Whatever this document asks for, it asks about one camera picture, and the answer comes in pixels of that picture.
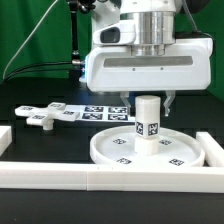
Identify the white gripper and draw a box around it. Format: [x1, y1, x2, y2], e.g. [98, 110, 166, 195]
[85, 38, 213, 117]

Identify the white round table top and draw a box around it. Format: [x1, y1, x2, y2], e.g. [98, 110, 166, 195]
[90, 126, 205, 169]

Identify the white marker sheet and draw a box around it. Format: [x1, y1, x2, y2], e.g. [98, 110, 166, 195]
[66, 105, 135, 123]

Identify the white right fence bar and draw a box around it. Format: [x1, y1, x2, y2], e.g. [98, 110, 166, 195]
[196, 132, 224, 167]

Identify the white fence bar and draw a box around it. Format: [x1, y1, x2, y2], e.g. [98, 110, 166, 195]
[196, 132, 224, 167]
[0, 162, 224, 193]

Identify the white cross table base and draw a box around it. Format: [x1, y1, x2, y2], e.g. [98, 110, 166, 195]
[15, 102, 80, 131]

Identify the white left fence block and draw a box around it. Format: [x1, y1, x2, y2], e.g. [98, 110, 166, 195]
[0, 126, 12, 156]

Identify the white front fence bar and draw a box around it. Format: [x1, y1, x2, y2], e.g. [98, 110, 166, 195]
[0, 162, 224, 193]

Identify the black cable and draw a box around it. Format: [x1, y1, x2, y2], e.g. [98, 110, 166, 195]
[0, 61, 74, 84]

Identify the grey cable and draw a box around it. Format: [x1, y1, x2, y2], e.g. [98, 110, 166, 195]
[1, 0, 60, 80]

